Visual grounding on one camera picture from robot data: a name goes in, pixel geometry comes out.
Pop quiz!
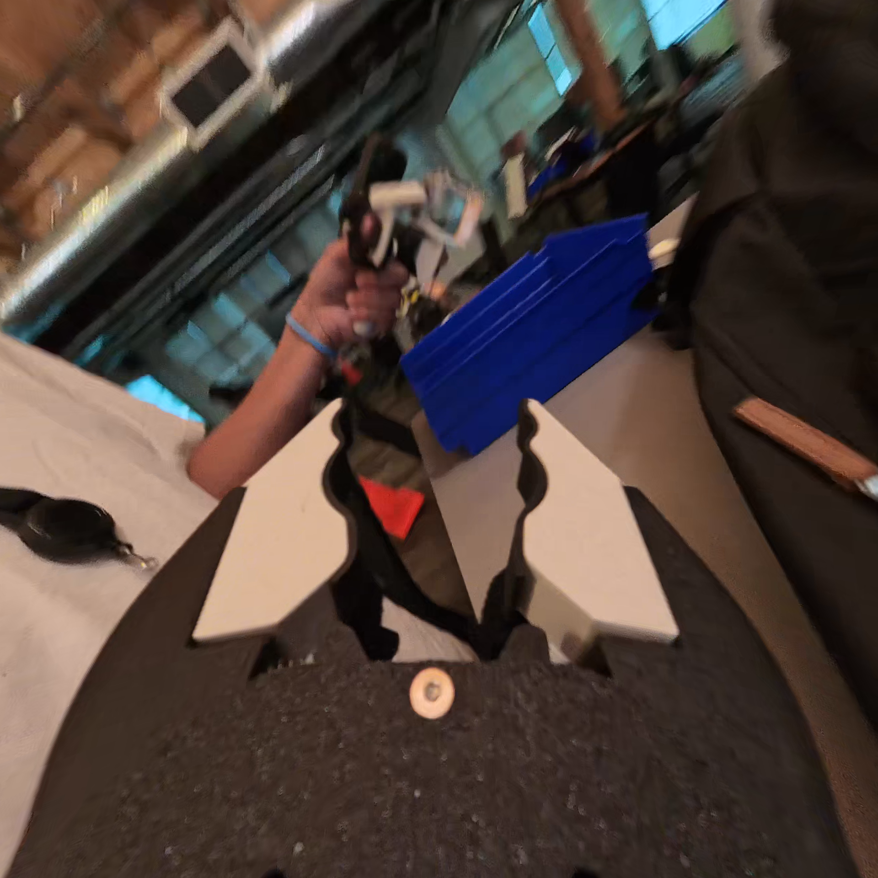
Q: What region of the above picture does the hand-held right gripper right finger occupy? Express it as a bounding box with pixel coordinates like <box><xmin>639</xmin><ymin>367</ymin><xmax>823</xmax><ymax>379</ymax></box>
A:
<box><xmin>480</xmin><ymin>399</ymin><xmax>680</xmax><ymax>665</ymax></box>

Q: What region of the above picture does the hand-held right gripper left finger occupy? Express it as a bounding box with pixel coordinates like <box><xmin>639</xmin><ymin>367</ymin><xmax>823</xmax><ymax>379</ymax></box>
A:
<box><xmin>192</xmin><ymin>399</ymin><xmax>359</xmax><ymax>643</ymax></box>

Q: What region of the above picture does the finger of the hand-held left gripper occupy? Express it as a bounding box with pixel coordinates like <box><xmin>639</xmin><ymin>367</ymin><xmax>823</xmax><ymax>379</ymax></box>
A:
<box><xmin>413</xmin><ymin>240</ymin><xmax>450</xmax><ymax>289</ymax></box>
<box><xmin>423</xmin><ymin>175</ymin><xmax>485</xmax><ymax>248</ymax></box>

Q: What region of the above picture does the person's left hand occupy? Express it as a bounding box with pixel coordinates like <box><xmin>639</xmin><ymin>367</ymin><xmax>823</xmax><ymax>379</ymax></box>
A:
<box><xmin>302</xmin><ymin>211</ymin><xmax>410</xmax><ymax>352</ymax></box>

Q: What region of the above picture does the blue plastic bin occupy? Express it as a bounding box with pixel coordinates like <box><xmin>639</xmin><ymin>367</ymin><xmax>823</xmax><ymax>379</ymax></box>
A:
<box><xmin>400</xmin><ymin>213</ymin><xmax>663</xmax><ymax>457</ymax></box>

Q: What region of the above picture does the red block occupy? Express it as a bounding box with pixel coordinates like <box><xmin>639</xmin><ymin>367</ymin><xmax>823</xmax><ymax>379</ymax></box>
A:
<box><xmin>359</xmin><ymin>476</ymin><xmax>426</xmax><ymax>541</ymax></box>

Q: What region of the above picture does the blue wristband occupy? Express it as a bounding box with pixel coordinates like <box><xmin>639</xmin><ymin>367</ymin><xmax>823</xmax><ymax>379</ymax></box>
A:
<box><xmin>284</xmin><ymin>312</ymin><xmax>338</xmax><ymax>362</ymax></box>

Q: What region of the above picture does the person's white shirt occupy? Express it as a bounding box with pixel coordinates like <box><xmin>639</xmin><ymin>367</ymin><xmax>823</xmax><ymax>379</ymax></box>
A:
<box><xmin>0</xmin><ymin>332</ymin><xmax>220</xmax><ymax>824</ymax></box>

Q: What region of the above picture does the brown leather backpack tag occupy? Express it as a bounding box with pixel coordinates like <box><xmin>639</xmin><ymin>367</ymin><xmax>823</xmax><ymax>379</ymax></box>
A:
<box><xmin>733</xmin><ymin>398</ymin><xmax>878</xmax><ymax>500</ymax></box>

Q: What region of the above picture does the black backpack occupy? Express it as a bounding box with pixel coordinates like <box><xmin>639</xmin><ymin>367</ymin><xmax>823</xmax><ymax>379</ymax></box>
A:
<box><xmin>655</xmin><ymin>0</ymin><xmax>878</xmax><ymax>728</ymax></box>

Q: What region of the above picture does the wooden post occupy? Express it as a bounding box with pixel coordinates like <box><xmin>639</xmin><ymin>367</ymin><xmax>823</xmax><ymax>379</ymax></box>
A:
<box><xmin>554</xmin><ymin>0</ymin><xmax>621</xmax><ymax>128</ymax></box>

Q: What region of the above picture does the black strap with metal clip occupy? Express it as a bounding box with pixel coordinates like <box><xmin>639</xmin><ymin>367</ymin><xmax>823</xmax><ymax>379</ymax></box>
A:
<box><xmin>0</xmin><ymin>487</ymin><xmax>159</xmax><ymax>572</ymax></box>

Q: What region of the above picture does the silver ventilation duct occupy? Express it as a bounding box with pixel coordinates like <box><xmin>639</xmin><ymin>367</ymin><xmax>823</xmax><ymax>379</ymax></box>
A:
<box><xmin>0</xmin><ymin>0</ymin><xmax>385</xmax><ymax>323</ymax></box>

